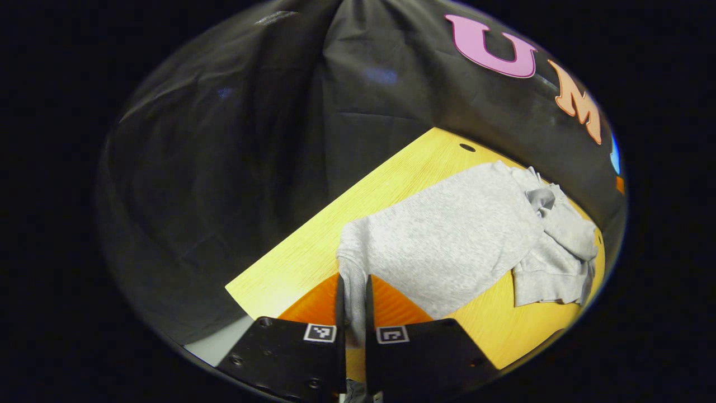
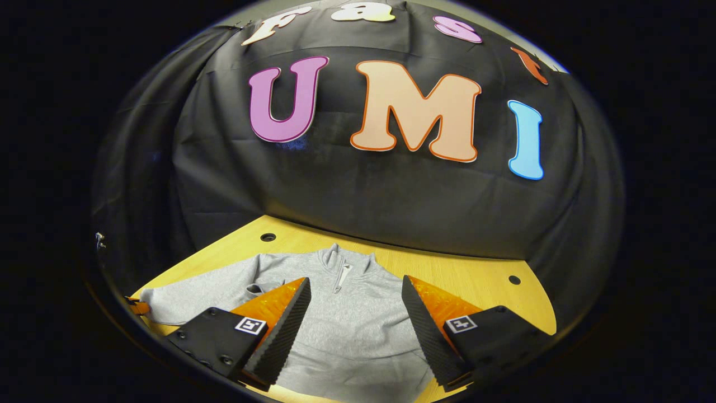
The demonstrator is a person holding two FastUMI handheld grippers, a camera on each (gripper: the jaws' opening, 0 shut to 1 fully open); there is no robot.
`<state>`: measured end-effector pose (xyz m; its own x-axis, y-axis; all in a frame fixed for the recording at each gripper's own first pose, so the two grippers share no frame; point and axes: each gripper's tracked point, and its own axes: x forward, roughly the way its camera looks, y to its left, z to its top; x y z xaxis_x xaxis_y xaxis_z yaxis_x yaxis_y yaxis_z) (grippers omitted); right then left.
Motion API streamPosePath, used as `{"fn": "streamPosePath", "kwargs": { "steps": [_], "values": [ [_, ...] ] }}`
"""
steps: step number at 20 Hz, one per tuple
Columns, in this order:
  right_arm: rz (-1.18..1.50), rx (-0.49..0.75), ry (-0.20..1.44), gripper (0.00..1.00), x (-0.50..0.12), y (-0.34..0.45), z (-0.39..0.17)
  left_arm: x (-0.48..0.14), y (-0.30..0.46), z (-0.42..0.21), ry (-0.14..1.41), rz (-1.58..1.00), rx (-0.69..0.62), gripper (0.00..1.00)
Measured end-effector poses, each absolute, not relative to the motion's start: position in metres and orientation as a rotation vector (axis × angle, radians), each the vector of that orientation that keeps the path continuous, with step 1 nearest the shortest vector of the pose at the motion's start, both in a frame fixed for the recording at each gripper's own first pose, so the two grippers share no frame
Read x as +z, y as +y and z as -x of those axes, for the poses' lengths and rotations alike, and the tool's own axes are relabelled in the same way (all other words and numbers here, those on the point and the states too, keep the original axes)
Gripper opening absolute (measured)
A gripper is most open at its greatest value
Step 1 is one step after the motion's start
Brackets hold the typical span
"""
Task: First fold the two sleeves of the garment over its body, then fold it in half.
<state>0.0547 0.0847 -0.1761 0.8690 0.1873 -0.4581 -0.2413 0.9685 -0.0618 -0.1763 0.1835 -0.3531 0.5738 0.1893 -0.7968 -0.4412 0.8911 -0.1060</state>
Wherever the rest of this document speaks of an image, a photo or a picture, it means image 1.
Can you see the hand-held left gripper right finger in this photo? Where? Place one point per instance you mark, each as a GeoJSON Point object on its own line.
{"type": "Point", "coordinates": [370, 358]}

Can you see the grey sweatshirt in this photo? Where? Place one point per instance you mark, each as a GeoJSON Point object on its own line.
{"type": "Point", "coordinates": [447, 235]}

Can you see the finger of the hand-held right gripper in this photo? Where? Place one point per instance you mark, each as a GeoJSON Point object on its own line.
{"type": "Point", "coordinates": [620, 184]}

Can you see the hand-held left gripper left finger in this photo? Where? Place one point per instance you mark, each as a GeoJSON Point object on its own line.
{"type": "Point", "coordinates": [341, 358]}

